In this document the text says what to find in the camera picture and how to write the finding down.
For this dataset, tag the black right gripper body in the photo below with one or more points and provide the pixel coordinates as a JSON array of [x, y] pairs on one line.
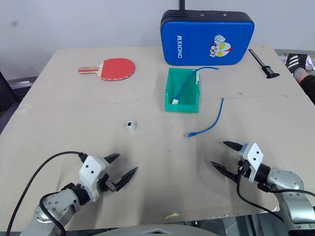
[[242, 169]]

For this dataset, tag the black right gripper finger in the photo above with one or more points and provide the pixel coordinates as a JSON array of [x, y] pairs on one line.
[[225, 170], [233, 145]]

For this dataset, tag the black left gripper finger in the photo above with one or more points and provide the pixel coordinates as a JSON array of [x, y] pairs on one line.
[[126, 177], [112, 157]]

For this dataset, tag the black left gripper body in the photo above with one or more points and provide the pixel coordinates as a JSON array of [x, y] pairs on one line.
[[106, 184]]

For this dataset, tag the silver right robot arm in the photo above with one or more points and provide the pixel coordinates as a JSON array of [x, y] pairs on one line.
[[285, 179]]

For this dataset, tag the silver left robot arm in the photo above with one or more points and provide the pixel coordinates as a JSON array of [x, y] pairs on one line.
[[61, 204]]

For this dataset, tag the small white cube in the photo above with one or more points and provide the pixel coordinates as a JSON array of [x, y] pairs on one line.
[[130, 126]]

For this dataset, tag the green plastic bin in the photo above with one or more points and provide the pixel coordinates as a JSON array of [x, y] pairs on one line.
[[182, 108]]

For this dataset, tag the black caliper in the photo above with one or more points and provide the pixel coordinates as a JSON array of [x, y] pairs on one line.
[[264, 67]]

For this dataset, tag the red table tennis paddle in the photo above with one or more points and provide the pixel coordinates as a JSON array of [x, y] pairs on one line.
[[115, 68]]

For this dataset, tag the person's dark trouser leg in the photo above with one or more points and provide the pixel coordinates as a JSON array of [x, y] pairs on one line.
[[308, 86]]

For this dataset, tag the black white striped shoe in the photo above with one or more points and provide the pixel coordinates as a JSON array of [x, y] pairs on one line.
[[296, 61]]

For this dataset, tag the blue padded RXIONG case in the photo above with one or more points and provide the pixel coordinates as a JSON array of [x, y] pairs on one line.
[[197, 39]]

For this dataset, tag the black vertical pole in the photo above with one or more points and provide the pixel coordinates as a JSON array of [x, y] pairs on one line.
[[181, 5]]

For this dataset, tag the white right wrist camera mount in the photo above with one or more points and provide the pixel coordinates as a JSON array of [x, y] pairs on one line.
[[254, 157]]

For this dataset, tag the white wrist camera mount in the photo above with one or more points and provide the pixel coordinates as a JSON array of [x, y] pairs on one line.
[[254, 157], [92, 169]]

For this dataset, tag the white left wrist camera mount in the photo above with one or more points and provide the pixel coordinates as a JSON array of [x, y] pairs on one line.
[[92, 169]]

